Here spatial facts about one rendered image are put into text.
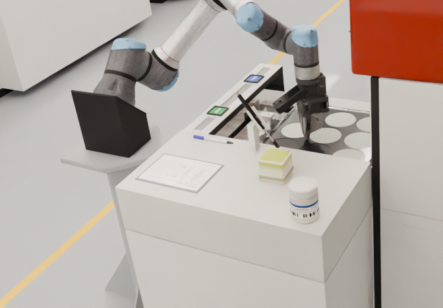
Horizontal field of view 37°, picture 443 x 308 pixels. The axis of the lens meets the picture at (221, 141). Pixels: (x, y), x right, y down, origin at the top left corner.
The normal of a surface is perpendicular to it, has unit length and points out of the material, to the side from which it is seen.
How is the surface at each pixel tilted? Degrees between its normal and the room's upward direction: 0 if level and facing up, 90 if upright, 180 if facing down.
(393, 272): 90
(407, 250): 90
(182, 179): 0
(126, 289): 90
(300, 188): 0
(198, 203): 0
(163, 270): 90
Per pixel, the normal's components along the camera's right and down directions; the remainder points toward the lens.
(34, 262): -0.12, -0.87
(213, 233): -0.50, 0.47
